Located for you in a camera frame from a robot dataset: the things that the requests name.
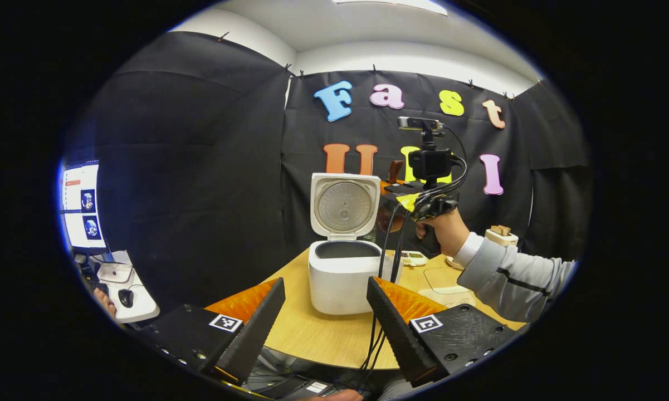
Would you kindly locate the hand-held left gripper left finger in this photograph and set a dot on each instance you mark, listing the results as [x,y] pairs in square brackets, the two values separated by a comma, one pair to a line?
[256,334]

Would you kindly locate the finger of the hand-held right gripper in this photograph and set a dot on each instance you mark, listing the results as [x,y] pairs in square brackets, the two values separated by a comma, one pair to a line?
[409,188]

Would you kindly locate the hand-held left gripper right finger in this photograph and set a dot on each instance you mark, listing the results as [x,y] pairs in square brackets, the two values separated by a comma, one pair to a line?
[395,334]

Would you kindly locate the brown wooden spoon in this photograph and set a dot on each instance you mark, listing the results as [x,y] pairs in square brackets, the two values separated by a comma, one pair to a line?
[395,170]

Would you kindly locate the white rice box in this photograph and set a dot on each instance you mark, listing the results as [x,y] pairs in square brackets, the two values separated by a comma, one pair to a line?
[451,295]

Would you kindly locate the white rice cooker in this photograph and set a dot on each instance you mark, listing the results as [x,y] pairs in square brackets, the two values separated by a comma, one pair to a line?
[340,289]

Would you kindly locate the white divided grain dish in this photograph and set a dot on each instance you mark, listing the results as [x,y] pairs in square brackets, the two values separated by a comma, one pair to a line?
[415,258]

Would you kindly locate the white round plate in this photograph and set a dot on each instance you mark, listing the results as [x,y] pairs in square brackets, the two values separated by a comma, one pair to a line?
[452,263]

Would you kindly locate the white toaster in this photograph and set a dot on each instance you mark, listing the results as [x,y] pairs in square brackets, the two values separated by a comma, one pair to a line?
[504,240]

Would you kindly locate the white side desk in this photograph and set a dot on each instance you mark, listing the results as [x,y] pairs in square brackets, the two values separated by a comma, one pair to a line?
[142,309]

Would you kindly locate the black computer mouse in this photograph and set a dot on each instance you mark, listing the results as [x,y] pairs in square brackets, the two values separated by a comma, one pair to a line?
[126,298]

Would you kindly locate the white desktop device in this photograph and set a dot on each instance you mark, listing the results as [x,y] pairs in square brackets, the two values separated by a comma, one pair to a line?
[115,273]

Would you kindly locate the long ceiling light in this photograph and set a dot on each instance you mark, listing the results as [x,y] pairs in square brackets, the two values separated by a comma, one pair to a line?
[392,5]

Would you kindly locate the black backdrop cloth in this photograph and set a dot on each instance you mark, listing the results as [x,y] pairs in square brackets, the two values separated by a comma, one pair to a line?
[200,167]

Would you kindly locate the computer monitor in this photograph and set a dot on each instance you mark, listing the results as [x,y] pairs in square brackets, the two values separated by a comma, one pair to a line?
[83,206]

